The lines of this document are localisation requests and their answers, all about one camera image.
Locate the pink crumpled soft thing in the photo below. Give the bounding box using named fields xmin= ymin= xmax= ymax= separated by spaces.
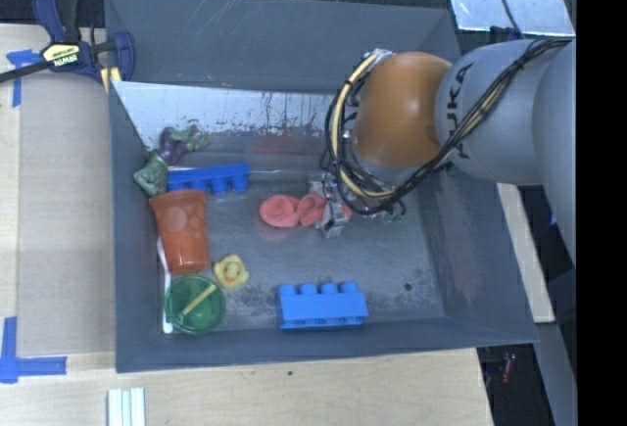
xmin=259 ymin=192 xmax=354 ymax=230

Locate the blue wide toy brick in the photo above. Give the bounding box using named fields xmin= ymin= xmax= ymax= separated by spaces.
xmin=276 ymin=280 xmax=370 ymax=332

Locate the yellow rubber duck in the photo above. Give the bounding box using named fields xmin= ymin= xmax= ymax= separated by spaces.
xmin=212 ymin=253 xmax=251 ymax=290

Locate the blue narrow toy brick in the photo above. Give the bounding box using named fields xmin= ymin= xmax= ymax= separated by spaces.
xmin=166 ymin=162 xmax=252 ymax=197

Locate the orange plastic cup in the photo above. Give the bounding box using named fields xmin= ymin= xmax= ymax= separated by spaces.
xmin=148 ymin=189 xmax=212 ymax=276

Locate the green cup with yellow straw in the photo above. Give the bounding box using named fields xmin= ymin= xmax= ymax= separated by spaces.
xmin=163 ymin=274 xmax=228 ymax=336

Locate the green and purple toy figure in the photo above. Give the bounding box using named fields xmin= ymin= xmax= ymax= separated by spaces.
xmin=132 ymin=123 xmax=213 ymax=198

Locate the grey metal bin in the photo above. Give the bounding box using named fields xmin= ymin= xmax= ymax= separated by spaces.
xmin=102 ymin=0 xmax=541 ymax=374

